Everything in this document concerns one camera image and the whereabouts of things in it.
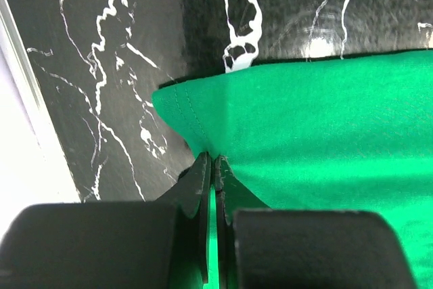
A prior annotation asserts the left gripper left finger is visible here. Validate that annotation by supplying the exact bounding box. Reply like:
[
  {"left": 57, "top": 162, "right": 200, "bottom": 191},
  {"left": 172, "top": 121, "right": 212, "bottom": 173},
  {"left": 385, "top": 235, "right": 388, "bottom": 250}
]
[{"left": 1, "top": 153, "right": 212, "bottom": 288}]

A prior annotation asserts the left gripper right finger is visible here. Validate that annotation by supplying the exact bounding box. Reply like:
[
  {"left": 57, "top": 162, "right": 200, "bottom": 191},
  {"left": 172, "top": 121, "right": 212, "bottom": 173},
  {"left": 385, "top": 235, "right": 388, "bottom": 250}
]
[{"left": 214, "top": 156, "right": 416, "bottom": 288}]

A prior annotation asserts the green t shirt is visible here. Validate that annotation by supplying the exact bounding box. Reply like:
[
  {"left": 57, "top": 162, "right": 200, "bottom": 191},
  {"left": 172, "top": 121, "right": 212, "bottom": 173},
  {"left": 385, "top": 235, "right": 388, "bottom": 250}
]
[{"left": 152, "top": 50, "right": 432, "bottom": 288}]

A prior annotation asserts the left aluminium frame post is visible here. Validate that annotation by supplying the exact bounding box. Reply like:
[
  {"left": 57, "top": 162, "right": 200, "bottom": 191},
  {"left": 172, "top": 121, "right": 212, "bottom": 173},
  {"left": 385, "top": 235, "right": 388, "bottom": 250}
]
[{"left": 1, "top": 0, "right": 47, "bottom": 147}]

